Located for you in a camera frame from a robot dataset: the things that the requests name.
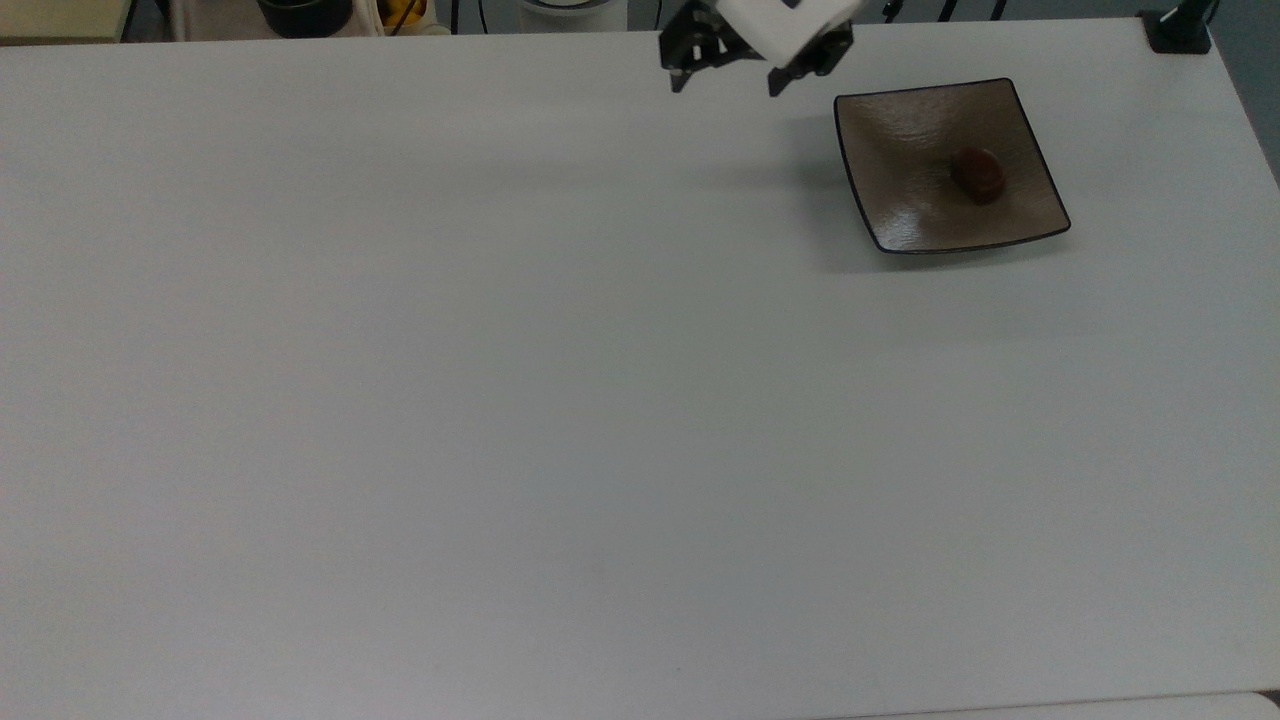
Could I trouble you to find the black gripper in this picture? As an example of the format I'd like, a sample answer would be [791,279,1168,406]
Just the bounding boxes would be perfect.
[658,0,857,99]

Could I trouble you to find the small reddish-brown round food item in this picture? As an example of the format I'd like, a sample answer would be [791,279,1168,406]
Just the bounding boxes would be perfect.
[947,145,1008,207]

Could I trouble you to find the brown square ceramic plate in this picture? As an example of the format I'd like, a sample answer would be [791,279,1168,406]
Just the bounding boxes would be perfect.
[832,76,1074,257]

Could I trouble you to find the black tripod legs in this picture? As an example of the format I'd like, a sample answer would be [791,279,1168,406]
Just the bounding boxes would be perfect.
[878,0,1009,25]

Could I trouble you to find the black bucket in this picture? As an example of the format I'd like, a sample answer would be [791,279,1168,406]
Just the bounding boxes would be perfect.
[256,0,355,40]

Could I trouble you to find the beige box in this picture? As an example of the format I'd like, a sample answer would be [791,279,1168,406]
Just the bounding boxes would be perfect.
[0,0,137,47]

